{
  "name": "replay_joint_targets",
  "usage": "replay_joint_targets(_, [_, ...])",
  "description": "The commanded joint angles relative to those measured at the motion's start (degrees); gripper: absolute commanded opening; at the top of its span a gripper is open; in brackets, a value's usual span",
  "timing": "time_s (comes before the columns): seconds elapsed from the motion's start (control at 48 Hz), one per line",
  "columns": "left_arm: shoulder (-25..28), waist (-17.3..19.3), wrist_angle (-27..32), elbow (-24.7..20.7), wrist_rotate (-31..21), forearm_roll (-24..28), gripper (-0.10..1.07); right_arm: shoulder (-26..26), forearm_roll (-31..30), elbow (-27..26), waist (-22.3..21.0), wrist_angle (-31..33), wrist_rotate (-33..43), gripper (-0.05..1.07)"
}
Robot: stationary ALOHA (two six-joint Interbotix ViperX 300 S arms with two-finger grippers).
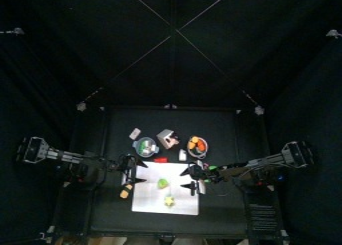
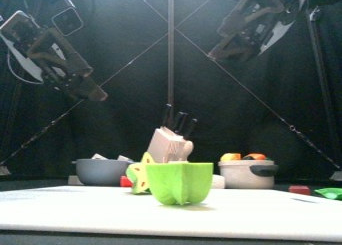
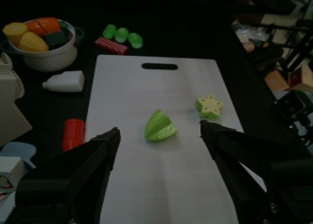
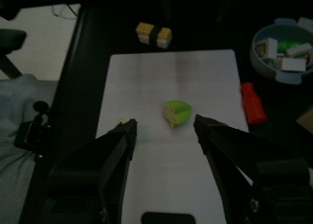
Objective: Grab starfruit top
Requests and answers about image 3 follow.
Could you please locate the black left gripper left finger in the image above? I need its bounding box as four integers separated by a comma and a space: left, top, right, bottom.
4, 126, 121, 224

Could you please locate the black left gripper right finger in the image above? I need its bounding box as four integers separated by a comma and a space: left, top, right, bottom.
198, 119, 313, 224

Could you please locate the green starfruit slice piece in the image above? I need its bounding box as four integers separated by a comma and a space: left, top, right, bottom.
194, 92, 226, 121

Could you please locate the green starfruit tip piece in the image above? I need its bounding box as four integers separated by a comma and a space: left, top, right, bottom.
143, 108, 178, 143

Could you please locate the red toy cylinder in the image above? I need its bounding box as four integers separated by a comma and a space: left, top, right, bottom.
61, 118, 85, 153

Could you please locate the light blue toy scoop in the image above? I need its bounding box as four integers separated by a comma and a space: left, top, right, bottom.
0, 141, 37, 170

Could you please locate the white printed toy box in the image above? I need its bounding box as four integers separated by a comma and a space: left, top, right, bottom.
0, 155, 29, 201

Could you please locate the black equipment box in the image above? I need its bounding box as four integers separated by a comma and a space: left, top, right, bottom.
275, 90, 313, 119

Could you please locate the white cutting board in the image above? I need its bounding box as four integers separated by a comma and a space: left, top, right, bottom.
83, 54, 267, 224

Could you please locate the white toy carton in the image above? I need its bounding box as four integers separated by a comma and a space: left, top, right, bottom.
0, 52, 34, 147

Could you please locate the cardboard box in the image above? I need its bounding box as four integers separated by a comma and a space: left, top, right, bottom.
263, 69, 291, 92

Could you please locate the white toy pot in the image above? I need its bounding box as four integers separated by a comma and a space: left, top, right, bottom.
0, 19, 85, 73

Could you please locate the red striped toy bacon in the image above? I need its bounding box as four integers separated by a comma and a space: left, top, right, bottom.
93, 37, 129, 56

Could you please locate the dark green toy block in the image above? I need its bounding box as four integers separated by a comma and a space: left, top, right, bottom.
42, 30, 68, 50

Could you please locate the yellow toy corn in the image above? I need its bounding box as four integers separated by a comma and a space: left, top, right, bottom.
17, 31, 49, 53

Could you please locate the green toy pea pod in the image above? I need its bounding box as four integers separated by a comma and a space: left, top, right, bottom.
101, 23, 144, 49

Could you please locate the orange toy carrot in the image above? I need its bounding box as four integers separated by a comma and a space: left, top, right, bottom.
24, 16, 63, 37

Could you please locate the yellow toy cylinder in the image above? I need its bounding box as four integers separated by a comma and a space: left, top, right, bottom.
1, 22, 29, 47

